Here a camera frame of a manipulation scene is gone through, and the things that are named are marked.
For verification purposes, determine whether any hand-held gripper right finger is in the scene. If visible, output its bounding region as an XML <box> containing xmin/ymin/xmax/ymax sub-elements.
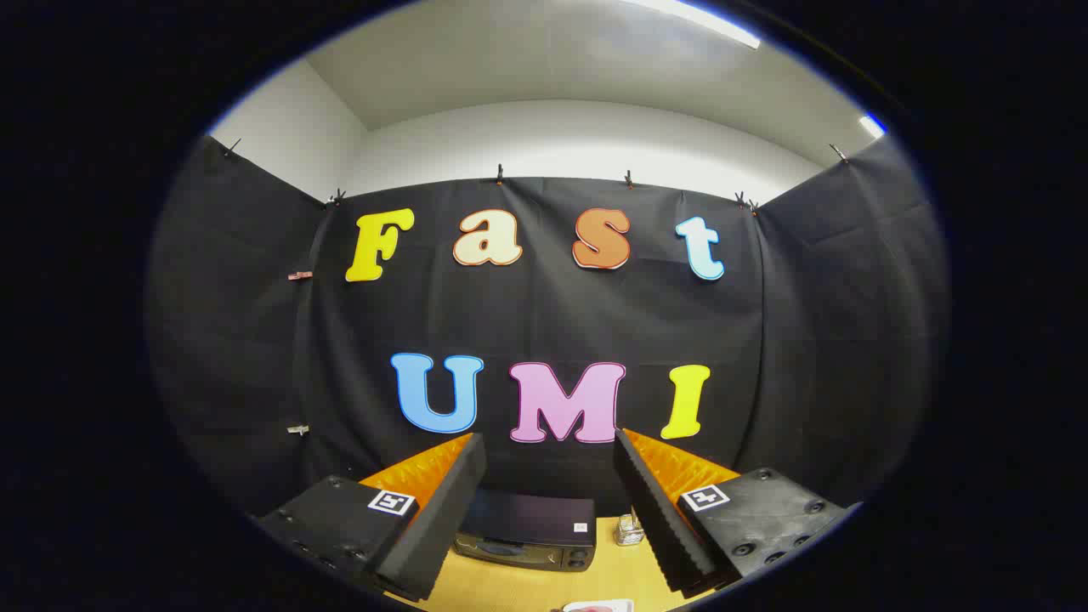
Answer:
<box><xmin>614</xmin><ymin>428</ymin><xmax>859</xmax><ymax>598</ymax></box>

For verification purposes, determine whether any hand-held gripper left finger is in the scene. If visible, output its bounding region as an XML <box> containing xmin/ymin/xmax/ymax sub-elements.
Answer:
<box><xmin>255</xmin><ymin>432</ymin><xmax>488</xmax><ymax>603</ymax></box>

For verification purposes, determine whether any black toaster oven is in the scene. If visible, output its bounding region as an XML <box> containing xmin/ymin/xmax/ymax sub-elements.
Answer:
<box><xmin>452</xmin><ymin>489</ymin><xmax>598</xmax><ymax>572</ymax></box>

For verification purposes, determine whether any black backdrop cloth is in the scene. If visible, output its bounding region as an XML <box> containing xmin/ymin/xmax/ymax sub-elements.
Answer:
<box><xmin>144</xmin><ymin>132</ymin><xmax>951</xmax><ymax>562</ymax></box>

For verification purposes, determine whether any row of black cloth clips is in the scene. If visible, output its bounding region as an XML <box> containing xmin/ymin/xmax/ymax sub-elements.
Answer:
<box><xmin>223</xmin><ymin>139</ymin><xmax>851</xmax><ymax>215</ymax></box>

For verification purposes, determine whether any long ceiling light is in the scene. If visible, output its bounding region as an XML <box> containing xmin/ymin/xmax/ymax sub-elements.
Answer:
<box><xmin>625</xmin><ymin>0</ymin><xmax>762</xmax><ymax>49</ymax></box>

